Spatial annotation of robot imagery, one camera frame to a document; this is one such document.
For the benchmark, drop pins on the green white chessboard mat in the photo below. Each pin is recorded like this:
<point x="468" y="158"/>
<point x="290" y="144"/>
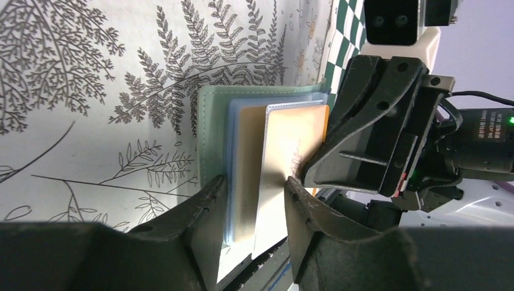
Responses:
<point x="344" y="39"/>

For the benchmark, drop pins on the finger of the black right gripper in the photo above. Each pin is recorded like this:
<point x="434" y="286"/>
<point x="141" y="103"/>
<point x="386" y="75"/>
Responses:
<point x="367" y="147"/>

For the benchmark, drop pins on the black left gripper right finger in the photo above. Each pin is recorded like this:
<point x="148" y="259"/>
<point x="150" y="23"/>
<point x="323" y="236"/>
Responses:
<point x="329" y="251"/>

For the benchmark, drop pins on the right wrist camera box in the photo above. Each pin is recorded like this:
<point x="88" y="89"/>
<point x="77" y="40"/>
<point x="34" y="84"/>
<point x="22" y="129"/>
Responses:
<point x="391" y="22"/>

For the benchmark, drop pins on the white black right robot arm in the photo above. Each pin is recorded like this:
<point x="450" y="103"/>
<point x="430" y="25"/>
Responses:
<point x="488" y="203"/>

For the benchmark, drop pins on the floral patterned tablecloth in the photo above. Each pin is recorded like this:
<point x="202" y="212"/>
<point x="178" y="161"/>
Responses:
<point x="99" y="98"/>

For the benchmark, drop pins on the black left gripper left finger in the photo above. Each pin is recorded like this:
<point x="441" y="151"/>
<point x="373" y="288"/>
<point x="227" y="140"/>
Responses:
<point x="178" y="250"/>

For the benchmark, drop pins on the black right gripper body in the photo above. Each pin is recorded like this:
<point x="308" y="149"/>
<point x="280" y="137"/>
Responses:
<point x="469" y="144"/>

